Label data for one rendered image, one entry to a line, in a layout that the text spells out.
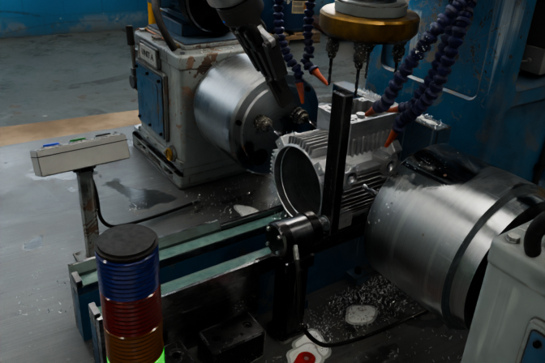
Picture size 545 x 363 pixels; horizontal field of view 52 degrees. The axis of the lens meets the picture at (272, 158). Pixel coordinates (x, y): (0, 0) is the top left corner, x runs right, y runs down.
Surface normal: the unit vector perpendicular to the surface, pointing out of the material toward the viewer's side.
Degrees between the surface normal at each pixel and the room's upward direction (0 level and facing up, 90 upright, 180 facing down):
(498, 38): 90
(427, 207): 51
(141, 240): 0
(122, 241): 0
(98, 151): 67
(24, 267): 0
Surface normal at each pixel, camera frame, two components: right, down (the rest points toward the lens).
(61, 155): 0.54, 0.01
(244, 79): -0.40, -0.65
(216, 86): -0.65, -0.35
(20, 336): 0.04, -0.90
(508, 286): -0.83, 0.21
